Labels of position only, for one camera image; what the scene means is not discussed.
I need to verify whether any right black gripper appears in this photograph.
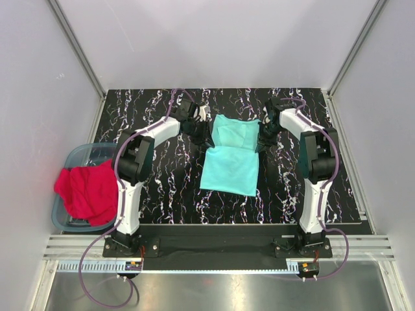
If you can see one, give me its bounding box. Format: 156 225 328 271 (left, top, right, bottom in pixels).
255 122 283 154

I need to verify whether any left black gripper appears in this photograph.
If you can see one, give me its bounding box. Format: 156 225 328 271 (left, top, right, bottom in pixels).
185 119 215 148

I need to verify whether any teal t shirt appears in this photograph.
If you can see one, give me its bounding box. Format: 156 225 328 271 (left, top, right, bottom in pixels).
200 115 259 197

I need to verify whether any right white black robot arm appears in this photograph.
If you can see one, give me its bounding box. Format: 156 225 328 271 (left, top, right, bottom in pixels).
256 104 340 257

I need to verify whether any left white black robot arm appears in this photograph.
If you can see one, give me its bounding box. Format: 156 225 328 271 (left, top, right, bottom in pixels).
111 117 214 257

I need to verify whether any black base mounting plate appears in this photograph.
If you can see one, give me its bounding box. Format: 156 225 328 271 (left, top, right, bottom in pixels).
103 224 333 259

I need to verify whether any translucent blue plastic basket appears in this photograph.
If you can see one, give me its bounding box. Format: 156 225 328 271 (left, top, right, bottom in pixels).
51 143 117 233

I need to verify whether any red t shirt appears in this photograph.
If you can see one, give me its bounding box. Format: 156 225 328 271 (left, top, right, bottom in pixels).
54 160 118 227

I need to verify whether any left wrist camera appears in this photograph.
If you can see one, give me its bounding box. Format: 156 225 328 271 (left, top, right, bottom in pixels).
169 99 210 122

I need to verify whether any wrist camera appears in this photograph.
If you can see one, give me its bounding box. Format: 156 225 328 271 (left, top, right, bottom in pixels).
264 97 295 125
169 99 210 122

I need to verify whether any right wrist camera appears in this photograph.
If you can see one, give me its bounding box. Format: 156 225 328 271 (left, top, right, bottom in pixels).
264 97 295 125

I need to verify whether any aluminium frame rail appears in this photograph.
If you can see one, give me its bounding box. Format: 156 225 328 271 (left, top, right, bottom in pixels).
45 235 394 261

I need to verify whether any white slotted cable duct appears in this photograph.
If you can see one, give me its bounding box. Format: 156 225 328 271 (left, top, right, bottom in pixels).
57 260 299 275

